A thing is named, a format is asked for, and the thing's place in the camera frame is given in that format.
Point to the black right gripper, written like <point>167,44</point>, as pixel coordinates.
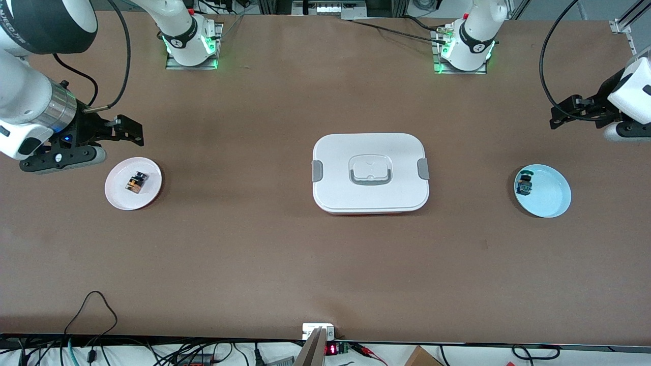
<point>84,128</point>

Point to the white round plate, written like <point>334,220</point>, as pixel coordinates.
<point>119,195</point>

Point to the aluminium camera post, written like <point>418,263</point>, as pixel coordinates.
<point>311,353</point>

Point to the brown cardboard box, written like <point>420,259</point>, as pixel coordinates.
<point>421,358</point>

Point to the white lunch box grey clips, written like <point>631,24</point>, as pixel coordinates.
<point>371,198</point>

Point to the white table edge bracket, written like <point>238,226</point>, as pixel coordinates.
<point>311,329</point>

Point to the aluminium frame with label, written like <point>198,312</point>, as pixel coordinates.
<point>330,9</point>

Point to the red clip lead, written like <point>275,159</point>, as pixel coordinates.
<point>363,348</point>

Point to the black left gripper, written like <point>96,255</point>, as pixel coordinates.
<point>599,107</point>

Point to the aluminium frame profile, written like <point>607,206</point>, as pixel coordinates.
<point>621,26</point>

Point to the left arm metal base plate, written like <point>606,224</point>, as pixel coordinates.
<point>437,61</point>

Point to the orange black switch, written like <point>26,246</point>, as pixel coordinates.
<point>136,183</point>

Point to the red digit display board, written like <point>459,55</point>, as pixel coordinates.
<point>331,349</point>

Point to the green black switch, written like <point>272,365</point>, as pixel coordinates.
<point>524,187</point>

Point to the light blue round plate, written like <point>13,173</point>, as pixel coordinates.
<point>549,193</point>

